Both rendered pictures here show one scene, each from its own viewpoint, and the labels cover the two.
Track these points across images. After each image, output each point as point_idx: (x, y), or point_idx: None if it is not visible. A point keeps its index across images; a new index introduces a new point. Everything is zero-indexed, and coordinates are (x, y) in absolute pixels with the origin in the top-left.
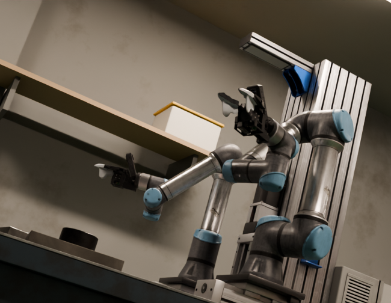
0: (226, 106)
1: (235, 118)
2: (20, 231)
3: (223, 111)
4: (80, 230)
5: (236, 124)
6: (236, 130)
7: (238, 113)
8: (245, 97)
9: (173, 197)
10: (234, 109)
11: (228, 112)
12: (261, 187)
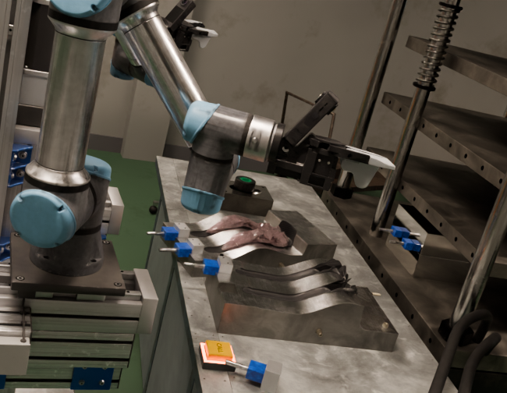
0: (204, 39)
1: (191, 41)
2: (289, 210)
3: (205, 45)
4: (245, 176)
5: (188, 47)
6: (184, 51)
7: (191, 36)
8: (195, 26)
9: (181, 135)
10: (196, 36)
11: (200, 42)
12: (128, 79)
